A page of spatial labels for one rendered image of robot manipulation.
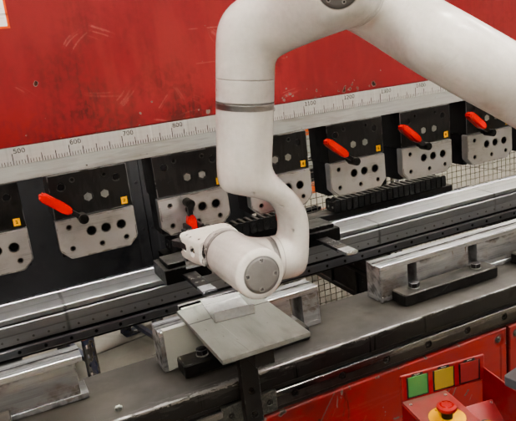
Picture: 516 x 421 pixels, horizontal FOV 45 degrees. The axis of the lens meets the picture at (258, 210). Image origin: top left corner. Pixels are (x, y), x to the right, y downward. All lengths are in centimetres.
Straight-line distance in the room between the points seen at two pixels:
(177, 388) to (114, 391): 13
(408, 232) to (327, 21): 120
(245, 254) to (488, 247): 96
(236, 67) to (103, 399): 75
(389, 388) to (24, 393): 80
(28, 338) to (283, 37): 99
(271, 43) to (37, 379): 81
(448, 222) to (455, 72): 119
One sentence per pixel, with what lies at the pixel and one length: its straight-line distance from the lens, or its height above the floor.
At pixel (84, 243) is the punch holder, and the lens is 124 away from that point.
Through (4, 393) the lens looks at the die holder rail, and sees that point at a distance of 135.
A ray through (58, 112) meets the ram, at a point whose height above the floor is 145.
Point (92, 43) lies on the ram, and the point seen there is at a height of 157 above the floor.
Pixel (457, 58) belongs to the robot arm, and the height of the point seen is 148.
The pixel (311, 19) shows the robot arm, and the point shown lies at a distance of 84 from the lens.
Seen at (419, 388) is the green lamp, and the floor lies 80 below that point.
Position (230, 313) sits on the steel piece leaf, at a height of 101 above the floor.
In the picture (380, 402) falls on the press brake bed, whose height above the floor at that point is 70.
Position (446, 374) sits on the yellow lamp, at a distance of 142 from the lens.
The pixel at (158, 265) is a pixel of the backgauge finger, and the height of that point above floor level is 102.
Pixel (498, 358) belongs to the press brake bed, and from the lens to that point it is 176.
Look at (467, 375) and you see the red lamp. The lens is 145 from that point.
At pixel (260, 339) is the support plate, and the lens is 119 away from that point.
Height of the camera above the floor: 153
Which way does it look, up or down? 15 degrees down
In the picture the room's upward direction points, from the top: 7 degrees counter-clockwise
